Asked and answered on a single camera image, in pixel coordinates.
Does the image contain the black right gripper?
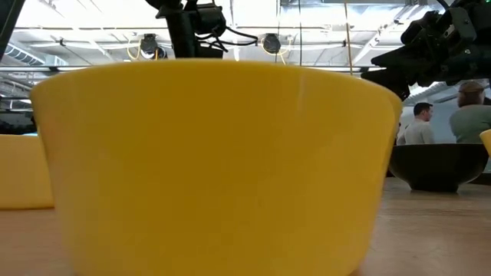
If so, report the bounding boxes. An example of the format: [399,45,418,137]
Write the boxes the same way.
[359,6,476,102]

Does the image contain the patterned ceramic mini bowl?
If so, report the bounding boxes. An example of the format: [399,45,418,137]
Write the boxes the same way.
[387,143,490,193]

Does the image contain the yellow mini bowl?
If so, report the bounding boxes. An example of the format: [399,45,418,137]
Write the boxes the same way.
[29,59,404,276]
[0,133,55,211]
[478,128,491,159]

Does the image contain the person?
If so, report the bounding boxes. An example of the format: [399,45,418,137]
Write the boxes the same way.
[397,101,437,146]
[448,80,491,145]

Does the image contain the yellow hanging cable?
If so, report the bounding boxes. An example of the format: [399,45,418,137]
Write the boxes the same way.
[343,0,354,76]

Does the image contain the black ceiling cable reel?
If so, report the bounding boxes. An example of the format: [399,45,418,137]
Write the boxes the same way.
[140,33,168,61]
[262,33,282,54]

